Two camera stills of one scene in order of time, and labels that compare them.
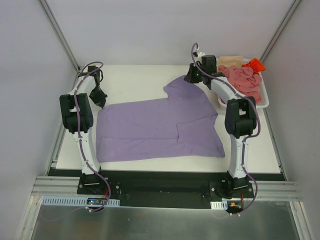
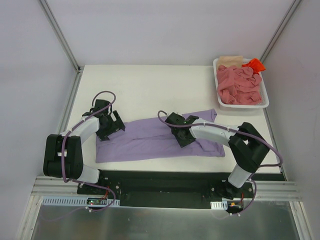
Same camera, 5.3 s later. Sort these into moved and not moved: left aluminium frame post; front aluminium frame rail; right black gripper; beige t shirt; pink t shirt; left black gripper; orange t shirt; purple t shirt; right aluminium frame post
Moved: right black gripper; purple t shirt; left black gripper
Not moved: front aluminium frame rail; pink t shirt; right aluminium frame post; left aluminium frame post; beige t shirt; orange t shirt
